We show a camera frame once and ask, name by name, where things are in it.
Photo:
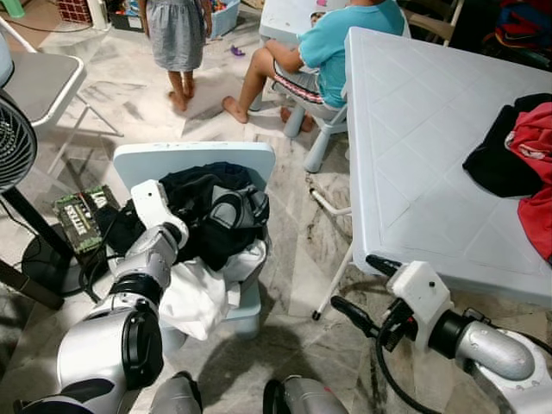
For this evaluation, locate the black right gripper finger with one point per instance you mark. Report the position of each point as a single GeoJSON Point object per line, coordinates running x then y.
{"type": "Point", "coordinates": [384, 265]}
{"type": "Point", "coordinates": [355, 316]}

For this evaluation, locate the red long-sleeved garment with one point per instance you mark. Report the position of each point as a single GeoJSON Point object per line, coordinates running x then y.
{"type": "Point", "coordinates": [535, 198]}

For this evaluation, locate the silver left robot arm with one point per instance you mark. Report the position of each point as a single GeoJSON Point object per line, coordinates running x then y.
{"type": "Point", "coordinates": [90, 354]}

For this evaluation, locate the grey right robot leg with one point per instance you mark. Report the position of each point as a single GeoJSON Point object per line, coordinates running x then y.
{"type": "Point", "coordinates": [310, 398]}

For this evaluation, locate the grey robot leg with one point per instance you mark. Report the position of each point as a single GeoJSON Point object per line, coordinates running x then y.
{"type": "Point", "coordinates": [177, 397]}
{"type": "Point", "coordinates": [310, 398]}

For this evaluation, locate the large white folding table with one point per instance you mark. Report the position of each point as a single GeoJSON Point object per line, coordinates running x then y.
{"type": "Point", "coordinates": [414, 172]}

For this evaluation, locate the white garment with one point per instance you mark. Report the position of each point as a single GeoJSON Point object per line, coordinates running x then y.
{"type": "Point", "coordinates": [203, 293]}

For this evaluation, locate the pale blue plastic stool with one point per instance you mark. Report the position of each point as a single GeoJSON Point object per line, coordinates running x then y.
{"type": "Point", "coordinates": [323, 121]}

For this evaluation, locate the grey left robot leg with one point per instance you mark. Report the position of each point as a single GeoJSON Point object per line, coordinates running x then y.
{"type": "Point", "coordinates": [177, 397]}

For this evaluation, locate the person in teal shirt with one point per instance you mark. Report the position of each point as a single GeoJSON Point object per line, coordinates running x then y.
{"type": "Point", "coordinates": [345, 47]}

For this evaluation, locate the pale blue plastic chair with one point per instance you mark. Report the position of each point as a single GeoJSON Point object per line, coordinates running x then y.
{"type": "Point", "coordinates": [190, 155]}

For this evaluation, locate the wooden chair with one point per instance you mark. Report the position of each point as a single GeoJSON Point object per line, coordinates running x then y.
{"type": "Point", "coordinates": [431, 21]}

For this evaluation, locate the small white table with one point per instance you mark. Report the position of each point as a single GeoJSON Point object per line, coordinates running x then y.
{"type": "Point", "coordinates": [285, 17]}

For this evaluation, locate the dark bag with red trim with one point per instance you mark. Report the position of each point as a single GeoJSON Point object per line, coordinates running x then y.
{"type": "Point", "coordinates": [522, 30]}

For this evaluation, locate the green and black carton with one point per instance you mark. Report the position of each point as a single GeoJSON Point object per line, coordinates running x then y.
{"type": "Point", "coordinates": [82, 216]}

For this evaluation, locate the blue plastic bin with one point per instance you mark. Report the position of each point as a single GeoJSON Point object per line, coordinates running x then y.
{"type": "Point", "coordinates": [222, 15]}

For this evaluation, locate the child in grey dress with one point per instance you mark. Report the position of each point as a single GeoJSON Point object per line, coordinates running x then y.
{"type": "Point", "coordinates": [175, 34]}

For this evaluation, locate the black standing fan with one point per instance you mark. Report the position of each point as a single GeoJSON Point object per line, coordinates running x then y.
{"type": "Point", "coordinates": [13, 142]}

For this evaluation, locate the grey folding chair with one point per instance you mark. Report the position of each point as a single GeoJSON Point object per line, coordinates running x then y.
{"type": "Point", "coordinates": [43, 82]}

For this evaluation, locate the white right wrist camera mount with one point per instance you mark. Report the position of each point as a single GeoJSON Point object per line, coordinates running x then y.
{"type": "Point", "coordinates": [423, 297]}

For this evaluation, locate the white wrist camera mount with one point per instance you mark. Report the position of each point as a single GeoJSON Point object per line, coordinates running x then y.
{"type": "Point", "coordinates": [155, 207]}
{"type": "Point", "coordinates": [423, 297]}

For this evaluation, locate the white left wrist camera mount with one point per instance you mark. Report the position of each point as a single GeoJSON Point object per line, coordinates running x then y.
{"type": "Point", "coordinates": [155, 207]}

